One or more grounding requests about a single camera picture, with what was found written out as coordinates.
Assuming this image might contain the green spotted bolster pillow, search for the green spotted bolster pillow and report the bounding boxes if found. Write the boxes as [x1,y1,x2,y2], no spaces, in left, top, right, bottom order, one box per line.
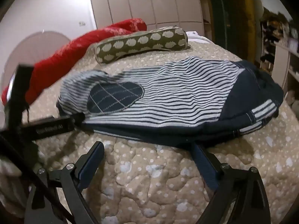
[95,26,189,64]

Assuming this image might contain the black cable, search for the black cable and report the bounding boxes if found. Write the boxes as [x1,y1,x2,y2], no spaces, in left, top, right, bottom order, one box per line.
[0,134,70,215]

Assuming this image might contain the beige quilted spotted bedspread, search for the beige quilted spotted bedspread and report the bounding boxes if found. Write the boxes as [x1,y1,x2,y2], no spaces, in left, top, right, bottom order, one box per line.
[0,37,299,224]

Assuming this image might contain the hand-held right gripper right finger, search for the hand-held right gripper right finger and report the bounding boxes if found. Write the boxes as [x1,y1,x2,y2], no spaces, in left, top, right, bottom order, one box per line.
[190,142,272,224]

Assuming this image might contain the white arched headboard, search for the white arched headboard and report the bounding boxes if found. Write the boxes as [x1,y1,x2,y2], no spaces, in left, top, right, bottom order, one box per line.
[0,31,73,91]

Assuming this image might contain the white bed sheet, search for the white bed sheet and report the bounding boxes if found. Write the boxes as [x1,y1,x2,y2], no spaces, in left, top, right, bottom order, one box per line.
[187,31,212,43]

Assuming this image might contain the beige glossy wardrobe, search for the beige glossy wardrobe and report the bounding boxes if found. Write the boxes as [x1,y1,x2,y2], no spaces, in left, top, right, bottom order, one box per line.
[88,0,212,32]

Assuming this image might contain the striped navy pants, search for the striped navy pants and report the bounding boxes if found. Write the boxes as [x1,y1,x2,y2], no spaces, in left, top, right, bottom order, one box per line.
[56,56,284,148]

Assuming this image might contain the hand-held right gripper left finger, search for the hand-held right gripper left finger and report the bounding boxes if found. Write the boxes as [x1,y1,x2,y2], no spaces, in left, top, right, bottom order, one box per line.
[24,141,105,224]

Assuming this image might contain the cluttered shoe rack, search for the cluttered shoe rack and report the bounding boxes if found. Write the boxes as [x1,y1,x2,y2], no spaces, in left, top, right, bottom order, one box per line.
[259,7,292,68]

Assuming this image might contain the long red pillow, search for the long red pillow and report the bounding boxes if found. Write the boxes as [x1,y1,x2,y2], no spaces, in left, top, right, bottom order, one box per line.
[1,18,147,105]

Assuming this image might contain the wooden door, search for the wooden door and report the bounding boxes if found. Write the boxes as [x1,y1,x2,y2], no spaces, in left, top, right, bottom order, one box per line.
[206,0,257,61]

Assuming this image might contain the white open shelf unit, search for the white open shelf unit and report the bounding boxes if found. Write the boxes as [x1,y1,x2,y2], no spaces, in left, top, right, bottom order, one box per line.
[273,41,299,122]

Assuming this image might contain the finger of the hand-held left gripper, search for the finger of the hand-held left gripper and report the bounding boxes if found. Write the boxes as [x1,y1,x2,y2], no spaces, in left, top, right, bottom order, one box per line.
[63,113,86,131]

